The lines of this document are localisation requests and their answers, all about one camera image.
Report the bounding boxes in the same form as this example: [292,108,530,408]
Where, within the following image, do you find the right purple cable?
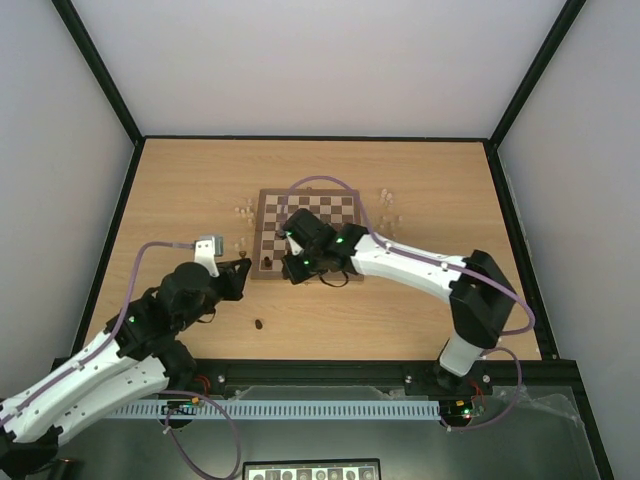
[277,175,536,432]

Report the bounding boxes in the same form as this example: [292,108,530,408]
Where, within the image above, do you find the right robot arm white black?
[279,209,515,392]

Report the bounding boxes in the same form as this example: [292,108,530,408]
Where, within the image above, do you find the wooden chess board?
[250,187,365,283]

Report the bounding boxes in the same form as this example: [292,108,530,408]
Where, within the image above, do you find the circuit board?
[162,397,206,415]
[444,397,487,419]

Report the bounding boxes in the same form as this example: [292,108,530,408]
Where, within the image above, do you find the grey slotted cable duct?
[109,399,441,421]

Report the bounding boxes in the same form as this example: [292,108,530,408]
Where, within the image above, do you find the left circuit board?
[162,397,206,415]

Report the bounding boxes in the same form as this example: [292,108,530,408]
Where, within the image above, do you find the right circuit board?
[444,397,487,419]

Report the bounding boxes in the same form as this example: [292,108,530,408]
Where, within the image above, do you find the black aluminium frame rail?
[195,359,584,400]

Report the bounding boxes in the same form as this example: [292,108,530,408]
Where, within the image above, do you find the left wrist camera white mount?
[194,235,224,278]

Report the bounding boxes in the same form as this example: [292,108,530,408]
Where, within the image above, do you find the small dark cylinder object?
[47,459,77,480]

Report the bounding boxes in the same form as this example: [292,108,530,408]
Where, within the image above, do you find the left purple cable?
[0,241,242,479]

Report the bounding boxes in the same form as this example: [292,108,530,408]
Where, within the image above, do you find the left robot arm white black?
[1,258,251,477]

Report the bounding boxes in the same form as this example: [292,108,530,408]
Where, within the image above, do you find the purple cable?
[277,175,536,432]
[0,241,242,479]

